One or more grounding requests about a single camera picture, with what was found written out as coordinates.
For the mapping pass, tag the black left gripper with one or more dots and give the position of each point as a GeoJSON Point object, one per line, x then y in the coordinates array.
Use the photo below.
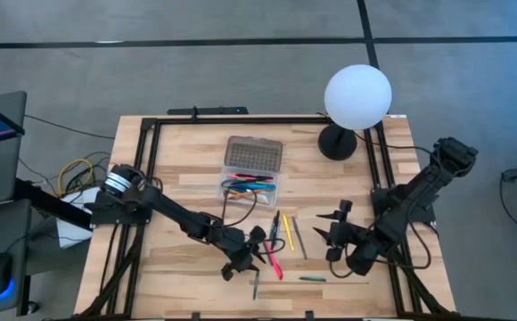
{"type": "Point", "coordinates": [236, 249]}

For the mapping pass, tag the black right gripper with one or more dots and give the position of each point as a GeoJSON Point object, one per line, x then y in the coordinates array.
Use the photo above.
{"type": "Point", "coordinates": [350, 236]}

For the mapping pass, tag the fat pink highlighter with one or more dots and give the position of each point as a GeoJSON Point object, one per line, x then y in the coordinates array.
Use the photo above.
{"type": "Point", "coordinates": [275, 264]}

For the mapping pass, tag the grey pen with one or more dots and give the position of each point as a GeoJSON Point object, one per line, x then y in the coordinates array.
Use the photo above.
{"type": "Point", "coordinates": [299, 238]}

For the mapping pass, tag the dark teal pen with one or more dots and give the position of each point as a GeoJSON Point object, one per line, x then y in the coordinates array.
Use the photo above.
{"type": "Point", "coordinates": [273, 236]}

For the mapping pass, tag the yellow highlighter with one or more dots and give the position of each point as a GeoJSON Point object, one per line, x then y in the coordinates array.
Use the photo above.
{"type": "Point", "coordinates": [288, 232]}

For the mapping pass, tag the black marker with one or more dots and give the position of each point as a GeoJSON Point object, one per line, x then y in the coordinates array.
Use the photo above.
{"type": "Point", "coordinates": [277, 223]}

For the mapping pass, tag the yellow wooden pencil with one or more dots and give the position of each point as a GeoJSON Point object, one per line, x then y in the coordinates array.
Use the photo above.
{"type": "Point", "coordinates": [245, 195]}

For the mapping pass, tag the clear supply box grey lid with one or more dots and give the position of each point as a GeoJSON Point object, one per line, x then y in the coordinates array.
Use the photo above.
{"type": "Point", "coordinates": [254, 153]}

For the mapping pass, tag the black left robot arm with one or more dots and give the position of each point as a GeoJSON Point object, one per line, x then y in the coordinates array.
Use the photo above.
{"type": "Point", "coordinates": [174, 211]}

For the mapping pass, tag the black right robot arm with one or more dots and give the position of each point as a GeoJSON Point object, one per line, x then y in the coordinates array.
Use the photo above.
{"type": "Point", "coordinates": [419, 187]}

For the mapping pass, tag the white box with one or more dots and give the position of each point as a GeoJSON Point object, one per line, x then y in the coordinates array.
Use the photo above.
{"type": "Point", "coordinates": [69, 232]}

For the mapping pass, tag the white globe table lamp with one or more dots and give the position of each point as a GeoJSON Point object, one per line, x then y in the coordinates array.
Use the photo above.
{"type": "Point", "coordinates": [357, 96]}

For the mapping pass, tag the black power strip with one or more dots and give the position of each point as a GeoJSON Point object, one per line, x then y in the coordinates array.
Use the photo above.
{"type": "Point", "coordinates": [214, 111]}

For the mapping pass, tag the black support bar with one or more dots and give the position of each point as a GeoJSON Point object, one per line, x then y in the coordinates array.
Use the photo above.
{"type": "Point", "coordinates": [49, 203]}

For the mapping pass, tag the grey side desk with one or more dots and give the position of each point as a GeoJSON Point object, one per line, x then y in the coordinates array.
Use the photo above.
{"type": "Point", "coordinates": [20, 232]}

